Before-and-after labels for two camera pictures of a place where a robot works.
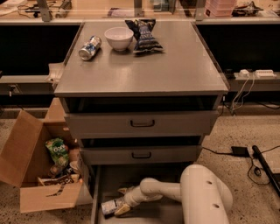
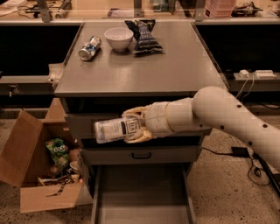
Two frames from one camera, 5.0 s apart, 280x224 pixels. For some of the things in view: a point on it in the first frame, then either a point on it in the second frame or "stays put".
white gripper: [129, 198] to [155, 119]
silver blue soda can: [89, 49] stays put
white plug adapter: [243, 73] stays put
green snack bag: [59, 151] stays put
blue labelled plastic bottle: [109, 207] to [107, 130]
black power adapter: [240, 151] stays put
